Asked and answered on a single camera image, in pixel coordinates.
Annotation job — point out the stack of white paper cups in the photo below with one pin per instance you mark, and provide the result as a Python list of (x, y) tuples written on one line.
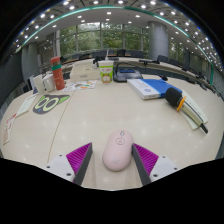
[(37, 84)]

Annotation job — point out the red drink bottle green band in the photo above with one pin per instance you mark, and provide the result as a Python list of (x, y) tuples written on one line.
[(58, 76)]

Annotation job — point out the blue and white book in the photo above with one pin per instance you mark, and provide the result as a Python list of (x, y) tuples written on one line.
[(150, 87)]

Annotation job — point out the red and white magazine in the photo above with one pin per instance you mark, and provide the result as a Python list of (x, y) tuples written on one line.
[(9, 128)]

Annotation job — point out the cat face mouse pad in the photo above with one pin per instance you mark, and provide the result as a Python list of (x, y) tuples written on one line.
[(50, 103)]

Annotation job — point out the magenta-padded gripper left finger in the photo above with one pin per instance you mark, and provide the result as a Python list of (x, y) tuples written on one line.
[(60, 165)]

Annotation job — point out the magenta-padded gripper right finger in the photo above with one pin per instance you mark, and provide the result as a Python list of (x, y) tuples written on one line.
[(163, 165)]

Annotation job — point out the printed paper cup with straw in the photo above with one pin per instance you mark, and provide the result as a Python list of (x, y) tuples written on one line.
[(106, 73)]

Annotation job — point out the black desk console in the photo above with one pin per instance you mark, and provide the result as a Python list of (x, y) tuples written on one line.
[(126, 75)]

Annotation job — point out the cream desk organizer box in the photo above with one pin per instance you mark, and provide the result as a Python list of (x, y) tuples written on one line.
[(83, 72)]

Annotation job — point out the group of ceiling lights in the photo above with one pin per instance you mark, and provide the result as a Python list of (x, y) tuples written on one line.
[(108, 13)]

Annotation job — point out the pink computer mouse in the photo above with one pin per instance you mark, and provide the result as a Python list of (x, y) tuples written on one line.
[(117, 151)]

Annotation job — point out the colourful sticker sheet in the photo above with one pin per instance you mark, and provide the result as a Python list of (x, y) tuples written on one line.
[(81, 85)]

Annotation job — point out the white booklet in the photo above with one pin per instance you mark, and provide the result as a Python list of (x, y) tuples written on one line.
[(198, 111)]

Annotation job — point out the group of dark office chairs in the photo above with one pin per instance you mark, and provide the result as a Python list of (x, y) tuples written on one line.
[(136, 54)]

